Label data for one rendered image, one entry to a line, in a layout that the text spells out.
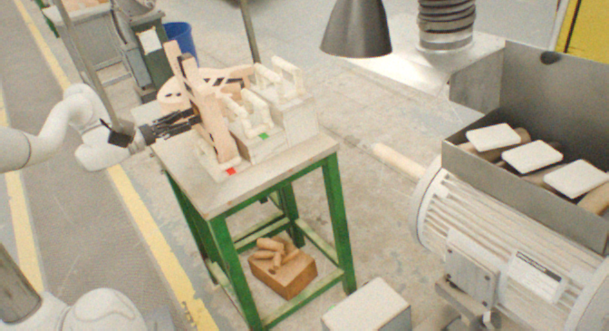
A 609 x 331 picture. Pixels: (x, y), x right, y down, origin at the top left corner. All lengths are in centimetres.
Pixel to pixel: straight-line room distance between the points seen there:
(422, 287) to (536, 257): 164
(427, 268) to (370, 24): 183
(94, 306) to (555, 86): 119
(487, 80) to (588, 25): 85
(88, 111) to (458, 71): 116
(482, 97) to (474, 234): 27
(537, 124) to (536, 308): 30
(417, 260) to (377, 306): 157
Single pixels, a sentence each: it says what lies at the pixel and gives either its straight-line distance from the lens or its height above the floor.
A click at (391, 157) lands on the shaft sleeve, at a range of 108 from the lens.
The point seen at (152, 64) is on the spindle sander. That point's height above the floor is 79.
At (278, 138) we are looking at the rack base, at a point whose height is 100.
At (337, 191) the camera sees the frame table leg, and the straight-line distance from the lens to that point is 187.
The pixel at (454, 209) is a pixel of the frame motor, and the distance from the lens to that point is 86.
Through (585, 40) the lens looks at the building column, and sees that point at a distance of 176.
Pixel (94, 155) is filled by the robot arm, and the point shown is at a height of 118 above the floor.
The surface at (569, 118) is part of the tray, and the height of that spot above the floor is 146.
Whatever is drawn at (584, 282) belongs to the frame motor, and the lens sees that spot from 77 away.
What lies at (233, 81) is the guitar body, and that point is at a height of 102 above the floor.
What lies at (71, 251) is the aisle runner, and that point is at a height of 0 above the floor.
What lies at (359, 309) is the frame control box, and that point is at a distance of 96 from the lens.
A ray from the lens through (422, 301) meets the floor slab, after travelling 236.
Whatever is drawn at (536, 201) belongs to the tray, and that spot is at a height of 141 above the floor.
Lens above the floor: 190
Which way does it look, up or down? 35 degrees down
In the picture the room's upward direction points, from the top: 12 degrees counter-clockwise
